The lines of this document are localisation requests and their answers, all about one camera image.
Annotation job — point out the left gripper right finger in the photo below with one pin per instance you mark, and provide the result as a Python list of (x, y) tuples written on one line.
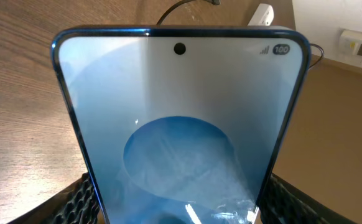
[(282, 203)]

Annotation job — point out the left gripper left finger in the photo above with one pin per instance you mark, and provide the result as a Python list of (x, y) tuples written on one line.
[(76, 204)]

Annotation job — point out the blue Galaxy smartphone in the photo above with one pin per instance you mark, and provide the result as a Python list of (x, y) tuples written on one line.
[(180, 124)]

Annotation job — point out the white power strip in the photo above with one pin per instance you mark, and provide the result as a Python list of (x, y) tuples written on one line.
[(263, 16)]

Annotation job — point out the white wall control panel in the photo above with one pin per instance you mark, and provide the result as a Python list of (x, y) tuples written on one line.
[(350, 44)]

